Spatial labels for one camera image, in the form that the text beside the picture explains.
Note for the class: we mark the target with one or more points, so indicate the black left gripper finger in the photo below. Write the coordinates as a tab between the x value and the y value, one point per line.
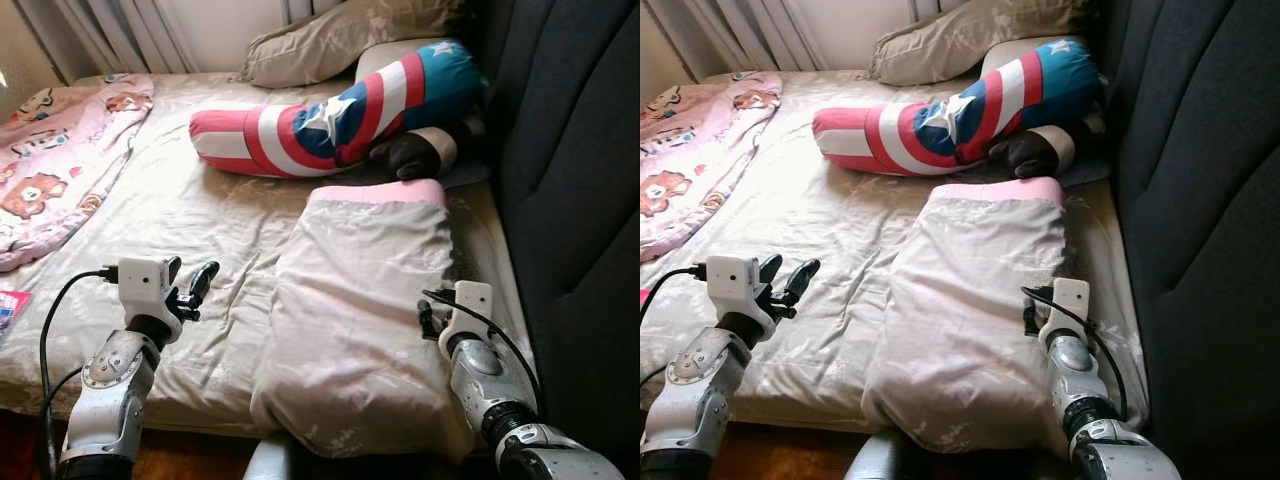
769	270
173	272
802	280
204	282

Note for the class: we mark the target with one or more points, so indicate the pink trimmed beige pillow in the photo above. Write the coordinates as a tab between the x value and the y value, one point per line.
350	320
960	320

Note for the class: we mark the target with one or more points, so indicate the colourful comic book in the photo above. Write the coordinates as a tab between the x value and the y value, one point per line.
12	310

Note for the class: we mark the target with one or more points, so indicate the silver right arm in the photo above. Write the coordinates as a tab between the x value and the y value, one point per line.
1085	385
490	390

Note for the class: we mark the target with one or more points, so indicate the silver left arm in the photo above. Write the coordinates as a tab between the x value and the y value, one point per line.
110	390
700	385

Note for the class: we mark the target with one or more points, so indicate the beige floral bed sheet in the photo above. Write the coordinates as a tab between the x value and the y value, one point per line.
200	230
830	230

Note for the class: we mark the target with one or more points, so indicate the pink cartoon bear blanket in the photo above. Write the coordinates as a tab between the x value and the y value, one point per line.
60	170
690	160

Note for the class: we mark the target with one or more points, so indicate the blue grey cloth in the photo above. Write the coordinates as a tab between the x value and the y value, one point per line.
468	176
1088	174

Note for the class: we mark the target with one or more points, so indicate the dark grey padded headboard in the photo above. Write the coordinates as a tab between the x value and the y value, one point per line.
1200	200
570	200

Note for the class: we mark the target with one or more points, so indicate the star striped shield bolster pillow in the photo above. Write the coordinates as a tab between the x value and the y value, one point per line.
950	120
330	120

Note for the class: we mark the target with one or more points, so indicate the grey curtain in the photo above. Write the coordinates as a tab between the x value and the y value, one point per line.
740	30
110	30
925	9
300	10

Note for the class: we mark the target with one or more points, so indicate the white pillow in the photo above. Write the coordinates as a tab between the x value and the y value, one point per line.
385	60
1010	58

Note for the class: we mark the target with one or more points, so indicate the beige floral pillow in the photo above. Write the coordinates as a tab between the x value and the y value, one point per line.
340	45
960	40

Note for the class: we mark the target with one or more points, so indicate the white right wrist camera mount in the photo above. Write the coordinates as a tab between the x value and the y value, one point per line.
472	300
1072	298

